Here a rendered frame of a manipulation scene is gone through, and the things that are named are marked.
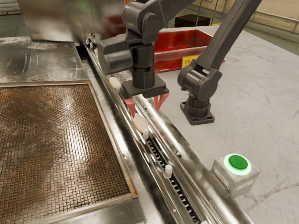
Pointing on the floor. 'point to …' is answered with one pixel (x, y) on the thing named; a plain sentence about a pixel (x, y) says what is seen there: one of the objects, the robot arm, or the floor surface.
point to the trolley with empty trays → (193, 20)
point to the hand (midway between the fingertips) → (145, 111)
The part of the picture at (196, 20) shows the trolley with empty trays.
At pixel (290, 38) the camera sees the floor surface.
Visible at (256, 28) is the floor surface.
